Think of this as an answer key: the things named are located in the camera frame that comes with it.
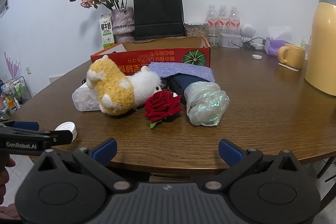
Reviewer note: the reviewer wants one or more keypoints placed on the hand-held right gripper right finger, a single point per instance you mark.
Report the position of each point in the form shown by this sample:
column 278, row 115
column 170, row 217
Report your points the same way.
column 229, row 151

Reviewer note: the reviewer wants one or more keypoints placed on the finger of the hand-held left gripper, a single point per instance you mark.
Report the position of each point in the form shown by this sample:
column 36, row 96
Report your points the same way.
column 61, row 137
column 27, row 125

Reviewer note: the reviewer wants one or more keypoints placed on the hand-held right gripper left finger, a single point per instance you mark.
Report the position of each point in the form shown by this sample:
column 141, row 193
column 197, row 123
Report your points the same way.
column 107, row 148

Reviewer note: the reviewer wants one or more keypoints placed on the white ribbed jar lid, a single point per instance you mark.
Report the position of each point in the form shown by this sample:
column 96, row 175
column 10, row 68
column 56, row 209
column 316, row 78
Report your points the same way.
column 67, row 126

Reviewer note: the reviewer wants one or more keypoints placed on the clear plastic jar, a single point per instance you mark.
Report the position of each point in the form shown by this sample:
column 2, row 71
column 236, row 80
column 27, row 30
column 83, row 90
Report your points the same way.
column 84, row 100

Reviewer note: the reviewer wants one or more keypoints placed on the iridescent plastic bag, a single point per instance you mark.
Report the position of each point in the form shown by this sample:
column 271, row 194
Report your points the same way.
column 204, row 103

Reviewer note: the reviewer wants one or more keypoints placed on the yellow and white plush toy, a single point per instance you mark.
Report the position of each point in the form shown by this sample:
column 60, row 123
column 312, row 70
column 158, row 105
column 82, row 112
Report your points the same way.
column 115, row 87

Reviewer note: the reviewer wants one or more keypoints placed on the red fabric rose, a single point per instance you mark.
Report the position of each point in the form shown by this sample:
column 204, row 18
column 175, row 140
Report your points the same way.
column 162, row 106

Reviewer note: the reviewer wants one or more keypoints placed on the purple knit cloth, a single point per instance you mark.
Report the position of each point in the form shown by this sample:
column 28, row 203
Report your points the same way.
column 183, row 70

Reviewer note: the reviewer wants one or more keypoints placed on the red cardboard box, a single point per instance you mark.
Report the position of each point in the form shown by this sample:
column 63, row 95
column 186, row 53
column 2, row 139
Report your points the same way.
column 157, row 54

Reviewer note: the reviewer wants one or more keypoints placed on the person's left hand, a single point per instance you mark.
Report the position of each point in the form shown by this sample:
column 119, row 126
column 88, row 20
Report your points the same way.
column 2, row 184

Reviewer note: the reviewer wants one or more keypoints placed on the metal storage rack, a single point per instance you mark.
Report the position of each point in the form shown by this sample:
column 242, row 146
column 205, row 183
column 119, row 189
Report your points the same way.
column 13, row 98

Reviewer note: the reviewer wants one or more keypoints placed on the purple feather decoration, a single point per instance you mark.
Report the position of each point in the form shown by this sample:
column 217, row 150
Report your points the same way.
column 13, row 66

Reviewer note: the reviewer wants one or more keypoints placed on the small white bottle cap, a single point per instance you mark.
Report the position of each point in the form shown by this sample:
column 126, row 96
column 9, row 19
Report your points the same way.
column 257, row 56

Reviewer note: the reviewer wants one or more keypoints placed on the white paper strip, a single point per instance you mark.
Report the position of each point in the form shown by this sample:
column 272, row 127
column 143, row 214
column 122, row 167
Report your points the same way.
column 288, row 67

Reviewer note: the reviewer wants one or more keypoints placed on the white power adapter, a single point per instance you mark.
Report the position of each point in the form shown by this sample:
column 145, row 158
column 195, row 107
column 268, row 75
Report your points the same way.
column 256, row 45

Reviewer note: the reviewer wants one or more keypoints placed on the white printed tin box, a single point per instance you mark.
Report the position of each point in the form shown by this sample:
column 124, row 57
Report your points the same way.
column 231, row 40

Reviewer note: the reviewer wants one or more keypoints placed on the white and green milk carton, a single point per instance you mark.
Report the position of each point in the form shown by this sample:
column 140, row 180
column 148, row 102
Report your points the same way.
column 106, row 32

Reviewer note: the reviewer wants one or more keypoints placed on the purple tissue pack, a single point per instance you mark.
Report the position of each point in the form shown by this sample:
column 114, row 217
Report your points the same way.
column 274, row 47

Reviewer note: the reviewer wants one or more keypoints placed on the yellow mug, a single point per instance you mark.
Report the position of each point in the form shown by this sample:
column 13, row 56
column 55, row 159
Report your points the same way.
column 294, row 56

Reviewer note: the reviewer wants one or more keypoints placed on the clear container of seeds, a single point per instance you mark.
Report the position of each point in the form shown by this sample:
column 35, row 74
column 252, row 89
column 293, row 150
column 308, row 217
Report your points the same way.
column 194, row 29

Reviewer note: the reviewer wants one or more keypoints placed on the purple mottled vase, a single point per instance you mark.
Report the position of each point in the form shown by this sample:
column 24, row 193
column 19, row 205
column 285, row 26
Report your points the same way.
column 122, row 20

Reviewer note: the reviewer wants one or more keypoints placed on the clear water bottle red label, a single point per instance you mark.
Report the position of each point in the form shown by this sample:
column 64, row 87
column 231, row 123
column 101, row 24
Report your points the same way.
column 223, row 19
column 235, row 20
column 212, row 20

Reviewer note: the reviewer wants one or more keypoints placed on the small green bottle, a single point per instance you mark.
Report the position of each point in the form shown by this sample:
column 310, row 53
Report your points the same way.
column 303, row 43

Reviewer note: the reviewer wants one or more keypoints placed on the yellow thermos jug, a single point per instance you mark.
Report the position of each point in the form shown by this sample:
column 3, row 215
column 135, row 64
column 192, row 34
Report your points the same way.
column 323, row 43

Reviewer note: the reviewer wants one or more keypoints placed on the black paper bag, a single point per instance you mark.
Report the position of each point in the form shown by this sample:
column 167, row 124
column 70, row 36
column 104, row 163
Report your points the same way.
column 157, row 11

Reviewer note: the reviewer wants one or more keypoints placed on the white wall socket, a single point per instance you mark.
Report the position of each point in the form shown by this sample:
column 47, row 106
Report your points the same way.
column 29, row 69

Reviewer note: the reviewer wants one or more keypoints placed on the white round camera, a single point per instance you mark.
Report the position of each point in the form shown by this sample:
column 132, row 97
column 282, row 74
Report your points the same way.
column 248, row 29

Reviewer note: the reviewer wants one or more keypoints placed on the wall poster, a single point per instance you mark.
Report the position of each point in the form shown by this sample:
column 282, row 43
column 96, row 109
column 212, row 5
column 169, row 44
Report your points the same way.
column 4, row 1

